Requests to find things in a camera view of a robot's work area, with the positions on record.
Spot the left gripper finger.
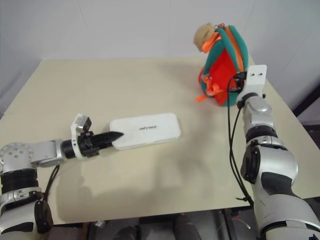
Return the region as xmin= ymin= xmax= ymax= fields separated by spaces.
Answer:
xmin=93 ymin=131 xmax=125 ymax=142
xmin=94 ymin=136 xmax=123 ymax=150

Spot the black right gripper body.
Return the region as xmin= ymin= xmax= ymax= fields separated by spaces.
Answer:
xmin=228 ymin=70 xmax=248 ymax=93

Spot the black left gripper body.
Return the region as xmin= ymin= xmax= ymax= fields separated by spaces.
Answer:
xmin=77 ymin=131 xmax=101 ymax=159

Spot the orange and teal backpack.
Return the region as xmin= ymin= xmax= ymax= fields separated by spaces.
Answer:
xmin=194 ymin=23 xmax=251 ymax=108

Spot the white box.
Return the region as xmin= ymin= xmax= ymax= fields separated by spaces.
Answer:
xmin=109 ymin=112 xmax=183 ymax=151

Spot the beige plush toy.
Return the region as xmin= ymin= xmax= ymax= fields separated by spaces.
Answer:
xmin=193 ymin=22 xmax=219 ymax=52

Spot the black metal table leg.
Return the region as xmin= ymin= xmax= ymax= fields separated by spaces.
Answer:
xmin=215 ymin=209 xmax=237 ymax=240

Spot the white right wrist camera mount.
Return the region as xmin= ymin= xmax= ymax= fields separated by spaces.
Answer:
xmin=239 ymin=64 xmax=267 ymax=101

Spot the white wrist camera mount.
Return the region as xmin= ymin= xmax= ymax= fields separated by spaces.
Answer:
xmin=69 ymin=113 xmax=93 ymax=161
xmin=239 ymin=64 xmax=267 ymax=101

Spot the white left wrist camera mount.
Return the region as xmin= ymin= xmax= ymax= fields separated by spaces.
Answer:
xmin=69 ymin=113 xmax=93 ymax=161

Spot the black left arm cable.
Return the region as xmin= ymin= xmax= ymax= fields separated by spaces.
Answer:
xmin=39 ymin=164 xmax=61 ymax=202

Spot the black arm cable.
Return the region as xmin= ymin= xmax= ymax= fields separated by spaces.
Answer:
xmin=226 ymin=74 xmax=254 ymax=204
xmin=39 ymin=164 xmax=61 ymax=202

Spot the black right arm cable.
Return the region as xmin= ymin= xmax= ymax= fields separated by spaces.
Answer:
xmin=226 ymin=74 xmax=254 ymax=204

